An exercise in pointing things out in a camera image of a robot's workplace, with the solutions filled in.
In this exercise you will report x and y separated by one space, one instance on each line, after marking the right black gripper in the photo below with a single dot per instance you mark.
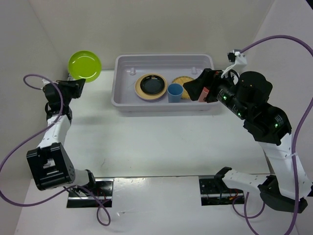
208 77

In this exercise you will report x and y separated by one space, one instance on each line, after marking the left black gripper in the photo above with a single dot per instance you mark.
77 85

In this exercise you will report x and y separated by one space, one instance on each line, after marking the salmon pink plastic cup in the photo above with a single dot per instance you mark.
203 95

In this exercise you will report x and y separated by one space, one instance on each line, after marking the woven bamboo plate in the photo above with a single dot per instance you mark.
181 80

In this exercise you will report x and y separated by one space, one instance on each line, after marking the blue plastic cup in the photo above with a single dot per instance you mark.
174 92

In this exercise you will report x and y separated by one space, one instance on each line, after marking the lime green plate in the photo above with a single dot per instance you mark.
84 64

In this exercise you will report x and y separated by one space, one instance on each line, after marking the black glossy plate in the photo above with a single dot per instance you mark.
152 84

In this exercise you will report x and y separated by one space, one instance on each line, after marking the cream yellow plastic plate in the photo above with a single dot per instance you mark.
140 93

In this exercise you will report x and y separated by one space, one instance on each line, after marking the purple plastic plate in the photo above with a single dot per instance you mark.
151 99

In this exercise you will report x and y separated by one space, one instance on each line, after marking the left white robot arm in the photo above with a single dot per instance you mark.
49 163

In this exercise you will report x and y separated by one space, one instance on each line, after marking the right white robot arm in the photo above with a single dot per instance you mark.
288 187

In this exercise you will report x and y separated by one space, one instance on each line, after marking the lavender plastic bin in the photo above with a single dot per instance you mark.
130 68

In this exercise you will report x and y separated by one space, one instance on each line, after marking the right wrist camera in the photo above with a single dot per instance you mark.
237 62

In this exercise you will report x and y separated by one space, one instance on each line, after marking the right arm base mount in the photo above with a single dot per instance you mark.
214 193

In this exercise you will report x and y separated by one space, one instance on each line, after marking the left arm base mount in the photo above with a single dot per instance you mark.
103 191

